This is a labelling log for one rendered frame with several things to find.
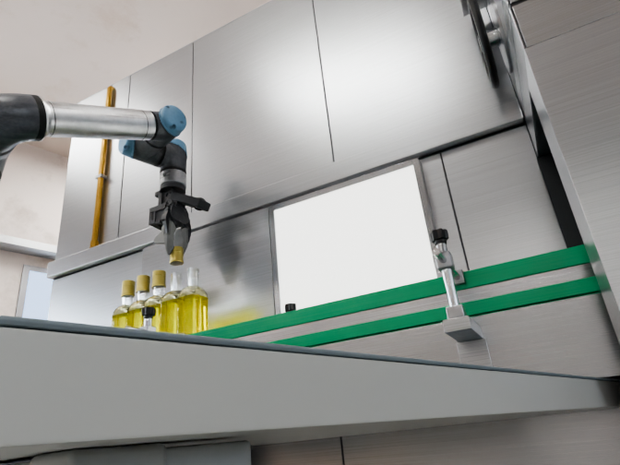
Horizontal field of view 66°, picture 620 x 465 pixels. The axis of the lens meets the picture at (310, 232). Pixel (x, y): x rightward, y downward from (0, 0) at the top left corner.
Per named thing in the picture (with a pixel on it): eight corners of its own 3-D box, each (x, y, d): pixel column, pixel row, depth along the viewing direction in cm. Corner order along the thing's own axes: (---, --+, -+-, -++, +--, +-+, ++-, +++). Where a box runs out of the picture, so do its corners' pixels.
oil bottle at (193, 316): (209, 373, 112) (208, 286, 121) (194, 371, 107) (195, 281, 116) (190, 376, 114) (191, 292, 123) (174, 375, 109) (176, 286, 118)
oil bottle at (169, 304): (191, 376, 114) (191, 292, 123) (174, 375, 110) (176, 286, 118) (172, 380, 116) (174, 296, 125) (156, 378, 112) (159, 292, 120)
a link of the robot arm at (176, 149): (153, 144, 141) (178, 154, 146) (151, 175, 136) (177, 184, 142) (167, 131, 136) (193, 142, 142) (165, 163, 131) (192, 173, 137)
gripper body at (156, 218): (167, 235, 135) (168, 198, 140) (191, 228, 132) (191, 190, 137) (147, 227, 129) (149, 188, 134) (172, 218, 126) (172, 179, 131)
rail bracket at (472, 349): (495, 373, 78) (464, 246, 87) (479, 363, 64) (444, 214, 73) (466, 376, 80) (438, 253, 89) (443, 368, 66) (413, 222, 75)
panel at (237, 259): (449, 293, 104) (421, 162, 118) (447, 290, 102) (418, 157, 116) (144, 358, 139) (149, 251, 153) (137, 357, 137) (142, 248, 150)
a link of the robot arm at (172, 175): (192, 176, 139) (172, 164, 132) (192, 190, 137) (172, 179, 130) (172, 184, 141) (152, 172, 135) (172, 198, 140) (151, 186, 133)
